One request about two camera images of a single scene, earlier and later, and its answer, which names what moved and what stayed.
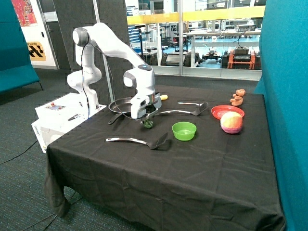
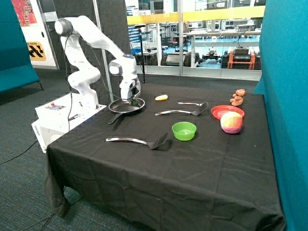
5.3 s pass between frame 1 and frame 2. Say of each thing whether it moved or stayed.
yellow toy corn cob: stayed
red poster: stayed
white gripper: moved
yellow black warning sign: stayed
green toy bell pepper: moved
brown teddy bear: stayed
